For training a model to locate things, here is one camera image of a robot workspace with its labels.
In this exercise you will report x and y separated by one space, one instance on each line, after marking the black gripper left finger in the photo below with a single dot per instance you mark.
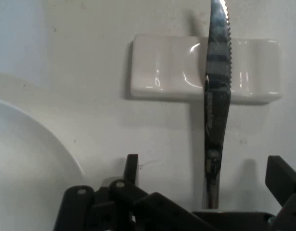
128 207

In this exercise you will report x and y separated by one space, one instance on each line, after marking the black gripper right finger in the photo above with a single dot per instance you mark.
281 178

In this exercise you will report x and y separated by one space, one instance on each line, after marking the serrated silver table knife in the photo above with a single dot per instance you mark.
216 108

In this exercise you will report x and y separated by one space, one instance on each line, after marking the round white plate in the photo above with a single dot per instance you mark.
25 168

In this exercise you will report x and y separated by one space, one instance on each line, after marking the clear plastic rectangular holder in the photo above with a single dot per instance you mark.
162 67

